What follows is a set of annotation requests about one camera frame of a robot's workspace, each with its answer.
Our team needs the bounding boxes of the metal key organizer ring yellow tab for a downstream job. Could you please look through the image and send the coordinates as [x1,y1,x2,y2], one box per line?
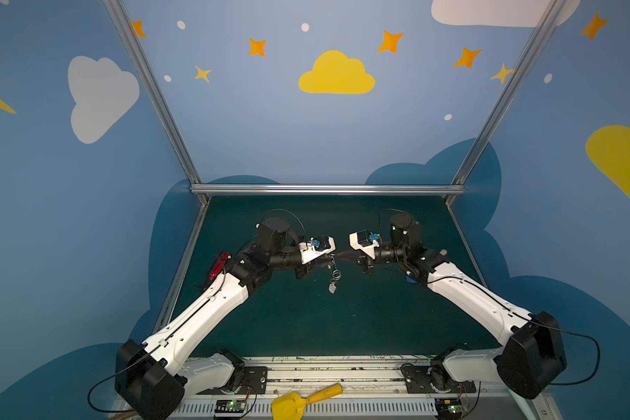
[327,260,342,283]

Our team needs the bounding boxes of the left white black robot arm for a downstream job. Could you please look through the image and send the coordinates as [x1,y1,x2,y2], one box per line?
[114,218,336,419]

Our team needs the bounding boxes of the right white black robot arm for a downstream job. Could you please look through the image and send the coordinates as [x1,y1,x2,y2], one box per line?
[349,213,567,399]

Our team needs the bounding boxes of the red black tool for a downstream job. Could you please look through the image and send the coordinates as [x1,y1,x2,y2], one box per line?
[208,251,232,282]

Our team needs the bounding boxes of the yellow toy shovel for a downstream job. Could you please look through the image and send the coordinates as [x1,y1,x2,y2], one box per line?
[271,383,343,420]

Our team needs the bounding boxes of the left controller board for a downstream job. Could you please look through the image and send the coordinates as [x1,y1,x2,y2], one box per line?
[213,399,248,418]

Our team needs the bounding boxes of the controller board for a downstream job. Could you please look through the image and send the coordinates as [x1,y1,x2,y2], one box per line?
[434,399,464,420]
[213,399,248,418]

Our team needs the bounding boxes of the right controller board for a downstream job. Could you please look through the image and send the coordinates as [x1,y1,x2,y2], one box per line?
[434,399,464,420]

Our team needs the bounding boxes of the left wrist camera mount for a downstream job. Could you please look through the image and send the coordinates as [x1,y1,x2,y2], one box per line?
[299,236,336,265]

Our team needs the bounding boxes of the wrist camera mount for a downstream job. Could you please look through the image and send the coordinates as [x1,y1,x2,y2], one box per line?
[349,230,381,260]
[299,236,336,265]

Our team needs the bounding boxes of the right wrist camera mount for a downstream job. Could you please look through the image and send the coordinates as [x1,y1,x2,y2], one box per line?
[349,230,381,260]

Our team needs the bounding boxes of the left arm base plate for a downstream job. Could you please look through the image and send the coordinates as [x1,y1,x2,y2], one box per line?
[198,366,269,395]

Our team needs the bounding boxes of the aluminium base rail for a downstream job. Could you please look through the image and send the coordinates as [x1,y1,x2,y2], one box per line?
[107,354,563,420]

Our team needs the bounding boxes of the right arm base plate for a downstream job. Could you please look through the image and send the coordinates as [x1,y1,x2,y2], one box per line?
[399,363,477,395]

